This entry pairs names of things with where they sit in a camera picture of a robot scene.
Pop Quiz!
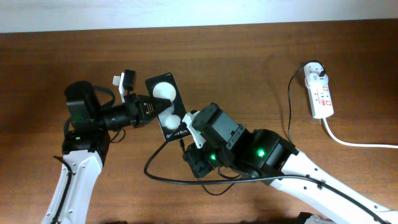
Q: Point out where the black Galaxy smartphone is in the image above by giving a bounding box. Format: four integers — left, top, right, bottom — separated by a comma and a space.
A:
145, 72, 188, 142

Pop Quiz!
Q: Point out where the black USB charging cable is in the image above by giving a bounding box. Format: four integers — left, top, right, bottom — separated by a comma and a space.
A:
178, 60, 327, 197

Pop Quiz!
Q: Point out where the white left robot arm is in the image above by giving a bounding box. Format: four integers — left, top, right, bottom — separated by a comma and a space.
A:
42, 81, 172, 223

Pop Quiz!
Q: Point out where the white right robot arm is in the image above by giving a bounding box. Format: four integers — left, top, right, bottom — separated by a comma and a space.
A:
182, 103, 397, 223

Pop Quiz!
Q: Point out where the white USB charger plug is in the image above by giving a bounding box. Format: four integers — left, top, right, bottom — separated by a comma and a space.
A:
305, 71, 328, 88

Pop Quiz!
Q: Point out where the white power strip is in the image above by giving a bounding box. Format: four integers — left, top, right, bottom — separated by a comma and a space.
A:
304, 62, 334, 119

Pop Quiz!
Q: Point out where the white power strip cord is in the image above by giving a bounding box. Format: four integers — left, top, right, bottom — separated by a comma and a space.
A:
320, 117, 398, 149

